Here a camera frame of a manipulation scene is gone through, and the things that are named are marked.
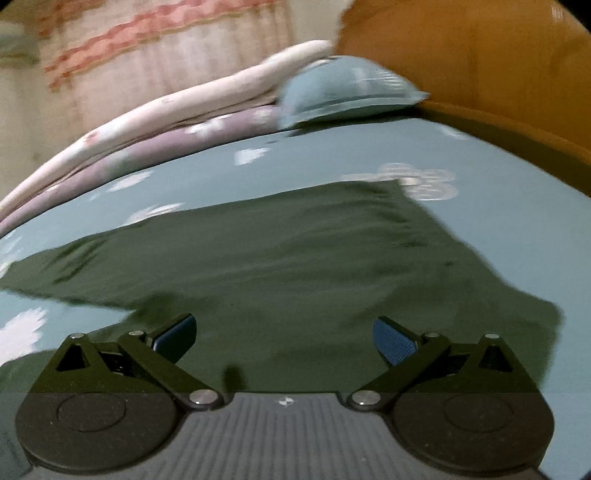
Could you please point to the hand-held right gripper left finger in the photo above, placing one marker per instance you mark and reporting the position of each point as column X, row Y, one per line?
column 178, row 339

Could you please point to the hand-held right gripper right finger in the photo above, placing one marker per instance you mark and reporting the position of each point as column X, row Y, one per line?
column 392, row 341

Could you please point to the dark green pants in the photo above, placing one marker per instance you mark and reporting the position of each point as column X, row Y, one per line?
column 300, row 258

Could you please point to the bed with teal floral sheet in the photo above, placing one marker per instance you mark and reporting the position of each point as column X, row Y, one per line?
column 508, row 221

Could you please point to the folded pink floral quilt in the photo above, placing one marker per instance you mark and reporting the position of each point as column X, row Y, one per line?
column 161, row 124

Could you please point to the teal pillow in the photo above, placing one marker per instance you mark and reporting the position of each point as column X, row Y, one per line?
column 341, row 87

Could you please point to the pink patterned curtain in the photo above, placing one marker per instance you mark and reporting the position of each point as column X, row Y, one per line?
column 161, row 55

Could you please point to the wooden bed headboard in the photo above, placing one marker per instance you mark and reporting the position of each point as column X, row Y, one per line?
column 485, row 55

